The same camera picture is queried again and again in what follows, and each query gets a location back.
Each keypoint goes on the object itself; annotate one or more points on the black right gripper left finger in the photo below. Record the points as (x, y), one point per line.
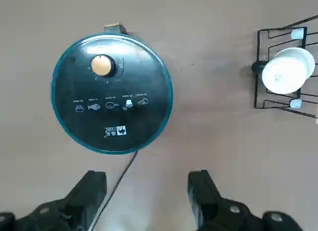
(74, 206)

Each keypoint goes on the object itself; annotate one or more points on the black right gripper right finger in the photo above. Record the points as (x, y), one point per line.
(213, 211)

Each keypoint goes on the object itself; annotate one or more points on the orange air fryer knob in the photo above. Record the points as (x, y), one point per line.
(100, 65)

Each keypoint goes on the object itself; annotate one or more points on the green round air fryer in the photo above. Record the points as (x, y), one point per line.
(111, 121)

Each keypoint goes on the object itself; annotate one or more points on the white rack peg cap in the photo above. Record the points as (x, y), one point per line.
(297, 33)
(295, 104)

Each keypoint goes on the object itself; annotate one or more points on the white ceramic cup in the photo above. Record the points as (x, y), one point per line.
(285, 72)

